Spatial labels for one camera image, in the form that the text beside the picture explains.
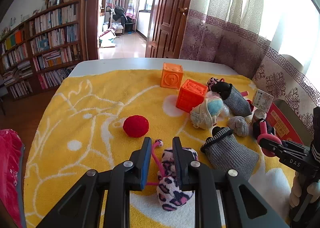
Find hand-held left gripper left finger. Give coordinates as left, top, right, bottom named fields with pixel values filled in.
left=37, top=137, right=152, bottom=228

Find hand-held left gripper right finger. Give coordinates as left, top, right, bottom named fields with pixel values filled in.
left=172, top=136, right=290, bottom=228

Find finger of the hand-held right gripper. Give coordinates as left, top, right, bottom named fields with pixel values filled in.
left=260, top=139, right=284, bottom=159

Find pink foam ring curler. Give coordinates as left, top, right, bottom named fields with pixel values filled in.
left=257, top=121, right=282, bottom=157

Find red tin box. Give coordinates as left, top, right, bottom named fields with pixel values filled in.
left=266, top=99, right=313, bottom=145

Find large leopard print plush toy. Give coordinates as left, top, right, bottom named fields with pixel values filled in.
left=151, top=139, right=200, bottom=212

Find grey sock ball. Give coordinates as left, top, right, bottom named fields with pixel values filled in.
left=228, top=116, right=250, bottom=138

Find grey sock black cuff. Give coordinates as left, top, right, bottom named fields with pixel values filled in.
left=200, top=127, right=260, bottom=181
left=211, top=81, right=253, bottom=117

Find white blue sock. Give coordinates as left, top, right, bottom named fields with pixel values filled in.
left=190, top=94, right=224, bottom=130

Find dark orange toy cube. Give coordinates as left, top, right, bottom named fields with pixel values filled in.
left=176, top=79, right=209, bottom=112

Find person's right hand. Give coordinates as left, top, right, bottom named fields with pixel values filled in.
left=289, top=175, right=318, bottom=209

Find red knitted ball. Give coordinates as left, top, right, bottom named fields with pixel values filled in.
left=123, top=115, right=150, bottom=138

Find small white printed carton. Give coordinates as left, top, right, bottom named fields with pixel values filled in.
left=251, top=88, right=274, bottom=112

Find yellow patterned towel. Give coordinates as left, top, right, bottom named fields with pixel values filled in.
left=24, top=68, right=298, bottom=228

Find small leopard print plush toy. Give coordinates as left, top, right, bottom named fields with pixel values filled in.
left=206, top=77, right=221, bottom=89

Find light orange toy cube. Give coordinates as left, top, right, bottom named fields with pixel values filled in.
left=160, top=62, right=184, bottom=90

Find white purple patterned curtain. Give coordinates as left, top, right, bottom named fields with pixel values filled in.
left=178, top=0, right=320, bottom=134

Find pile of clothes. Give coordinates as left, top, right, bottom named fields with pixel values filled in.
left=99, top=30, right=117, bottom=48

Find pink cloth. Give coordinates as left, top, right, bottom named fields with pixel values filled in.
left=0, top=129, right=27, bottom=228

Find brown wooden door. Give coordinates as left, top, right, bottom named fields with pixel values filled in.
left=145, top=0, right=198, bottom=59

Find wooden bookshelf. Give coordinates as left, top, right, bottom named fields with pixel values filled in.
left=0, top=0, right=88, bottom=101

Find chair with dark clothes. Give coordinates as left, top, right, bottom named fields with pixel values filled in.
left=110, top=5, right=128, bottom=34

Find rows of books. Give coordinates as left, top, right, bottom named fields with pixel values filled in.
left=0, top=3, right=82, bottom=99

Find white coat rack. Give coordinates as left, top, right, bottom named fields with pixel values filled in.
left=107, top=0, right=121, bottom=35

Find wooden door frame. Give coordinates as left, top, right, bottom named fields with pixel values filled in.
left=86, top=0, right=111, bottom=61

